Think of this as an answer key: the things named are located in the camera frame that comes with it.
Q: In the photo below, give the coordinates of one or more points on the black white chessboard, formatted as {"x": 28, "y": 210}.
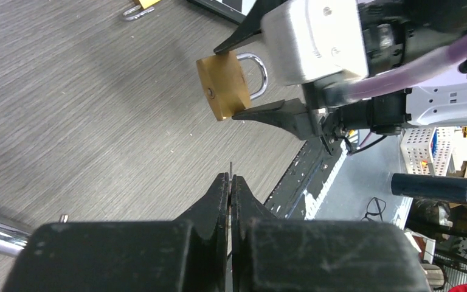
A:
{"x": 234, "y": 11}

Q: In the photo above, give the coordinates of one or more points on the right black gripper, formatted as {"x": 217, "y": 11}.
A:
{"x": 317, "y": 118}

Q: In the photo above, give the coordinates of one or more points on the red cable lock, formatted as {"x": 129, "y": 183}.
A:
{"x": 13, "y": 237}

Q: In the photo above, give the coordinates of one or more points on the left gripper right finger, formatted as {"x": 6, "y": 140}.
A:
{"x": 245, "y": 210}

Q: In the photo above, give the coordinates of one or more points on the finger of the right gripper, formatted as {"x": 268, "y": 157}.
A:
{"x": 250, "y": 27}

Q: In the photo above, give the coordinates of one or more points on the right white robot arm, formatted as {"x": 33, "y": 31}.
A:
{"x": 378, "y": 65}

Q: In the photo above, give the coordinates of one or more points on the white perforated basket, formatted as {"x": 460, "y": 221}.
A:
{"x": 428, "y": 151}

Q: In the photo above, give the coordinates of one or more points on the small brass padlock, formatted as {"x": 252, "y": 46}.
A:
{"x": 140, "y": 8}

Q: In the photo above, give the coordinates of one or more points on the large padlock keys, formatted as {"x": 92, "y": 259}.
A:
{"x": 231, "y": 170}

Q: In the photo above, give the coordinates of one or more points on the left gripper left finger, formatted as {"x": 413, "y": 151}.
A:
{"x": 205, "y": 268}

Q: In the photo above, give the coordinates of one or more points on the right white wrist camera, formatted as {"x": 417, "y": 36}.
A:
{"x": 309, "y": 40}

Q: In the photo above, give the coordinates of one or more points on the black eyeglasses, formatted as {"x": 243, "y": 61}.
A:
{"x": 374, "y": 210}

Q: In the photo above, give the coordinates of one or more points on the large brass padlock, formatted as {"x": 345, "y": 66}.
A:
{"x": 224, "y": 83}

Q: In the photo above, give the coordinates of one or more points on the silver key bunch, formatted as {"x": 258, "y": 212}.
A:
{"x": 63, "y": 218}

